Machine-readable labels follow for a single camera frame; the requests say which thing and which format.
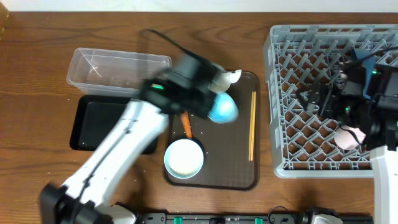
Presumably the brown plastic serving tray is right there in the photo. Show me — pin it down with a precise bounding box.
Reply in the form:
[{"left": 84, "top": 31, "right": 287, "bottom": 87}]
[{"left": 164, "top": 71, "right": 260, "bottom": 191}]

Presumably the grey dishwasher rack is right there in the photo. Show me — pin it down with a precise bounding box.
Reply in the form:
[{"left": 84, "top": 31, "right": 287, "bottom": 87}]
[{"left": 263, "top": 24, "right": 397, "bottom": 179}]

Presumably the light blue rice bowl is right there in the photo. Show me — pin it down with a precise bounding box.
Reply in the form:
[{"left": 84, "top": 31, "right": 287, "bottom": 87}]
[{"left": 164, "top": 139, "right": 204, "bottom": 179}]

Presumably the small blue bowl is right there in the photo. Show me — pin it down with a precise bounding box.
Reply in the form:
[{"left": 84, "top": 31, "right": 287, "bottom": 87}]
[{"left": 208, "top": 91, "right": 239, "bottom": 124}]

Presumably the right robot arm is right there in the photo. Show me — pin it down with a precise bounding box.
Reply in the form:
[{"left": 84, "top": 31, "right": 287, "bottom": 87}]
[{"left": 296, "top": 62, "right": 397, "bottom": 223}]

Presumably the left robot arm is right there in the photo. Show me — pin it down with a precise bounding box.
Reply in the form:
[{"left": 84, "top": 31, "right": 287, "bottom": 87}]
[{"left": 39, "top": 54, "right": 224, "bottom": 223}]

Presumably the pink cup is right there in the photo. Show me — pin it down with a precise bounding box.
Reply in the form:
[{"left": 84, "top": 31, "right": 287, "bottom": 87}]
[{"left": 334, "top": 126, "right": 366, "bottom": 150}]

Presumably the clear plastic bin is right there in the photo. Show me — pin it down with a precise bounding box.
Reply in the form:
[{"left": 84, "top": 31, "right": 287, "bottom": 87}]
[{"left": 67, "top": 48, "right": 172, "bottom": 98}]

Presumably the orange carrot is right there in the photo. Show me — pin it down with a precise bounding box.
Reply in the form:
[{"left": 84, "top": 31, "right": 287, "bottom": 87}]
[{"left": 180, "top": 111, "right": 193, "bottom": 139}]

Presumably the dark blue bowl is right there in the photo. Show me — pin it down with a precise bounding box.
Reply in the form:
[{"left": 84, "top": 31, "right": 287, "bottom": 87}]
[{"left": 351, "top": 49, "right": 376, "bottom": 99}]

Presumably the wooden chopstick right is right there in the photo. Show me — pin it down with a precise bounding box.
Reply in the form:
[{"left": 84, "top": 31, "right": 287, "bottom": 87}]
[{"left": 250, "top": 91, "right": 257, "bottom": 162}]

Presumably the black plastic bin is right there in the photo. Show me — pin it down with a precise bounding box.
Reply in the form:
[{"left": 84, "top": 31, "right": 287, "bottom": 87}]
[{"left": 68, "top": 94, "right": 158, "bottom": 155}]

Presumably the crumpled white napkin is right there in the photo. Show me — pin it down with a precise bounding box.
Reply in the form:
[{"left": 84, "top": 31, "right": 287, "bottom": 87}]
[{"left": 212, "top": 70, "right": 242, "bottom": 92}]

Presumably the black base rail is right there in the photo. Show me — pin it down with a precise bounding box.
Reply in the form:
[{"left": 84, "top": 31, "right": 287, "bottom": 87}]
[{"left": 111, "top": 203, "right": 374, "bottom": 224}]

